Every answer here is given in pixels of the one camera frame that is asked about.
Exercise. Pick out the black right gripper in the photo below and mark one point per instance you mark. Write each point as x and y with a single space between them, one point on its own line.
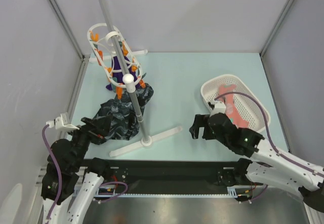
205 126

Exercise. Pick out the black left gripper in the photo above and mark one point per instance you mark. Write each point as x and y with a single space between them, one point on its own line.
102 124

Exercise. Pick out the dark patterned sock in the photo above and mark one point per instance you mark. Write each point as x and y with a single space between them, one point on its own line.
124 124

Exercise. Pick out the pink patterned sock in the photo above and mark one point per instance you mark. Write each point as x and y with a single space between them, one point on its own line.
231 110

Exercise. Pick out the white oval clip hanger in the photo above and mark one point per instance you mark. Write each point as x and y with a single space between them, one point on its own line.
104 51

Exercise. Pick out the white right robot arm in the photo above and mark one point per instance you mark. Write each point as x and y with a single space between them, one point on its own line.
265 163

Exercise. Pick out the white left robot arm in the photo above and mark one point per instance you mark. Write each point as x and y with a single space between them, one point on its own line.
64 162

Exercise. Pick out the grey white hanger stand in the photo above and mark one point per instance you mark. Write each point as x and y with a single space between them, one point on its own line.
128 80

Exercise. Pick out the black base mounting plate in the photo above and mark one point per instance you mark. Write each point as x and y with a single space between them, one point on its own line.
176 177

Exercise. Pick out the purple sock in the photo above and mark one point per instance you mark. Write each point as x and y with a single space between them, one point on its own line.
118 75

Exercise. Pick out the white perforated basket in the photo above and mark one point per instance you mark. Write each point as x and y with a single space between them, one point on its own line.
248 109

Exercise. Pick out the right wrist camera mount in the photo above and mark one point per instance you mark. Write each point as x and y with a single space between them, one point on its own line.
218 107

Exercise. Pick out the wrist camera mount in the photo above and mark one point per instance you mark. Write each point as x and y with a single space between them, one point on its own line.
218 107
62 123

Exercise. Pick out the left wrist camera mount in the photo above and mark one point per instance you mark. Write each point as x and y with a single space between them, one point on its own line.
62 123

